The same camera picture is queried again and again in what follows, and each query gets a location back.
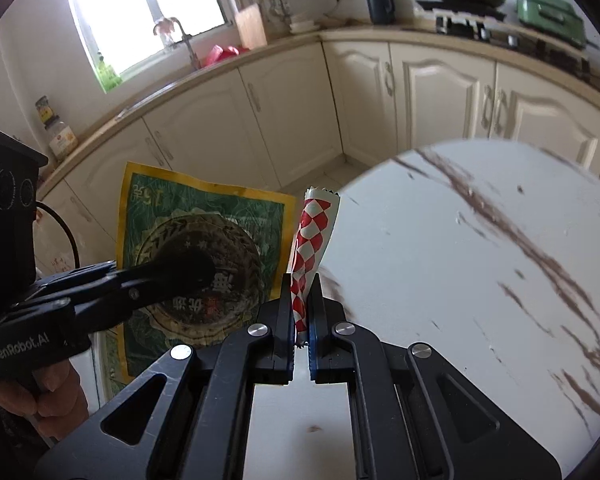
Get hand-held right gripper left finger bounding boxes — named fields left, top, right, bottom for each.
left=35, top=275, right=298, bottom=480

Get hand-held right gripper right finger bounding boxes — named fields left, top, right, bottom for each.
left=307, top=275, right=563, bottom=480

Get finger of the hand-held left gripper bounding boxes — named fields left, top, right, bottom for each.
left=25, top=249, right=216, bottom=335

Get green packet yellow border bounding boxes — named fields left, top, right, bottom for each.
left=102, top=161, right=298, bottom=381

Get red white checked wrapper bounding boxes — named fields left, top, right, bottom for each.
left=289, top=186, right=340, bottom=333

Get person's left hand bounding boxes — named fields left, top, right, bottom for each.
left=0, top=360, right=90, bottom=436

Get glass jar orange label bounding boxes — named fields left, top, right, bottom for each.
left=47, top=117, right=79, bottom=162

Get green dish soap bottle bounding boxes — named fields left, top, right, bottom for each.
left=96, top=52, right=123, bottom=93

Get beige kitchen countertop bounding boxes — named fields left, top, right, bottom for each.
left=40, top=22, right=600, bottom=196

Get red plastic basket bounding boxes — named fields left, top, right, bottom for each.
left=200, top=45, right=251, bottom=68

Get metal sink faucet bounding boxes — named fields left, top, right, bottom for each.
left=154, top=16, right=201, bottom=71

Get kitchen window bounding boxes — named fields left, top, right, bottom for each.
left=62, top=0, right=231, bottom=78

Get wooden cutting board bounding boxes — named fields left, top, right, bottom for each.
left=234, top=2, right=268, bottom=50

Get stack of white bowls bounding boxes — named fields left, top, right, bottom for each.
left=289, top=12, right=323, bottom=33

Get black electric kettle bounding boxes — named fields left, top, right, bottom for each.
left=366, top=0, right=396, bottom=25

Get black induction cooker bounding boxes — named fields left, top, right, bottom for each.
left=415, top=0, right=508, bottom=23

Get black glass gas stove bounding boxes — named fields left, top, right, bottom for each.
left=435, top=15, right=593, bottom=81

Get green electric cooking pot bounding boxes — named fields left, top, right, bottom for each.
left=516, top=0, right=587, bottom=48

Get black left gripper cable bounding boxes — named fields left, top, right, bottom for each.
left=34, top=201, right=81, bottom=268

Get black kettle power cable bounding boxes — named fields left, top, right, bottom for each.
left=322, top=0, right=368, bottom=24

